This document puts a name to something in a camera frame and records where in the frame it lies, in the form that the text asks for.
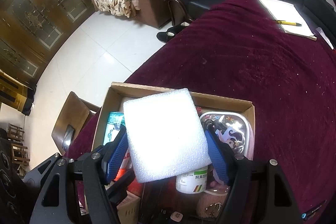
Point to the black smartphone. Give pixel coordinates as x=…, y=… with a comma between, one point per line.
x=68, y=134

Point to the black shoe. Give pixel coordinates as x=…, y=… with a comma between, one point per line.
x=181, y=27
x=164, y=36

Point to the black speaker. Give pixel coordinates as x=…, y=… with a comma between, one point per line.
x=8, y=187

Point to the white foam block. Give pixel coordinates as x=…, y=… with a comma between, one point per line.
x=165, y=134

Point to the clear pink pouch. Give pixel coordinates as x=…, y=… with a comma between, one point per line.
x=231, y=132

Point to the wooden chair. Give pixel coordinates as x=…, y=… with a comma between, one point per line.
x=73, y=108

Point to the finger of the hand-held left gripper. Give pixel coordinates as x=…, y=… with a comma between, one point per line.
x=121, y=187

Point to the brown cardboard box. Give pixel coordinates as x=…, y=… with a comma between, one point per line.
x=115, y=96

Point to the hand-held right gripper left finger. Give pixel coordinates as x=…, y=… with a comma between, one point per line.
x=115, y=155

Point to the yellow pen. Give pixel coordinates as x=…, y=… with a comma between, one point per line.
x=287, y=22

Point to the white notebook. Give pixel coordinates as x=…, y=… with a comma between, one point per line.
x=278, y=7

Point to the low gold cabinet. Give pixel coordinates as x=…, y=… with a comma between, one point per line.
x=13, y=92

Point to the teal tissue pack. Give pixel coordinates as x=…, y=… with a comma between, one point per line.
x=113, y=127

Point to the wooden glass-door cabinet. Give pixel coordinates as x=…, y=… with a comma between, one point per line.
x=39, y=16

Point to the red box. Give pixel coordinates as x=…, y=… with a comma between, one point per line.
x=137, y=186

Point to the small wooden stool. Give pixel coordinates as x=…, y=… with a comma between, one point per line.
x=19, y=154
x=15, y=132

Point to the clear plastic wrapper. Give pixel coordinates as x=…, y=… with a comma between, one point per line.
x=325, y=37

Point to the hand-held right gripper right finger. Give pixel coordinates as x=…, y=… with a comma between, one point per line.
x=218, y=155

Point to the white medicine bottle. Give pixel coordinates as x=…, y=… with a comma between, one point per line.
x=190, y=182

